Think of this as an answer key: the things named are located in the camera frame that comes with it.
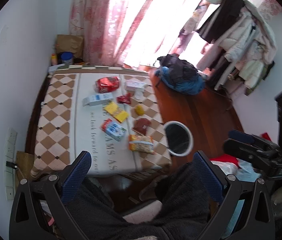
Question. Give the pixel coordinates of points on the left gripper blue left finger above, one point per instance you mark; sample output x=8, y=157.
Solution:
x=73, y=175

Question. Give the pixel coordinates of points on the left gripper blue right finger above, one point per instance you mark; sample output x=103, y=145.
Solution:
x=208, y=176

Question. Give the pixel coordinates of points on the blue white milk box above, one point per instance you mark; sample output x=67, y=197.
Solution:
x=113, y=129

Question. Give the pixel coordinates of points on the orange noodle snack bag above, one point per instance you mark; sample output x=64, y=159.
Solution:
x=141, y=143

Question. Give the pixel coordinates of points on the yellow snack box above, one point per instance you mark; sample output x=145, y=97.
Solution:
x=116, y=112

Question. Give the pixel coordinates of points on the white blue milk carton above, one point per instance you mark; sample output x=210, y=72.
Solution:
x=97, y=99

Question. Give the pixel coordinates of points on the dark red foil packet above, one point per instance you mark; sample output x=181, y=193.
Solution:
x=140, y=126

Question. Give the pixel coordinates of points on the small red snack packet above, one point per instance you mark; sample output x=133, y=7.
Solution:
x=124, y=99

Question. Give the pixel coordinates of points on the yellow fruit peel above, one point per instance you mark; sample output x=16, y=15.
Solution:
x=139, y=110

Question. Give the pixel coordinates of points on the clear plastic lid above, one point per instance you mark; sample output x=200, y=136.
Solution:
x=138, y=95

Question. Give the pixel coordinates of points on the white round trash bin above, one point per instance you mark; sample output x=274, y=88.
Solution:
x=179, y=137

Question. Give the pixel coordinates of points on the red cloth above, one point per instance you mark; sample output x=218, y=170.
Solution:
x=226, y=159

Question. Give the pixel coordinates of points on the red soda can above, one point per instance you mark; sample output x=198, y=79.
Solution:
x=107, y=84

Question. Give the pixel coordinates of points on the white pink tissue box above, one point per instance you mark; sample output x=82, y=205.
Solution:
x=133, y=86

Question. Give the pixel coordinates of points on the hanging clothes on rack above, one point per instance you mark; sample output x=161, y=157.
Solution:
x=242, y=45

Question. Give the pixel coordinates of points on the blue and black jacket pile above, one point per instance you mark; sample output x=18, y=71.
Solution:
x=179, y=75

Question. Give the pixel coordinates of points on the blue lidded jar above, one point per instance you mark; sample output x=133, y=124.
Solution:
x=67, y=58

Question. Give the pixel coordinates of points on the pink floral curtain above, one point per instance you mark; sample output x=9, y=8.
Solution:
x=132, y=32

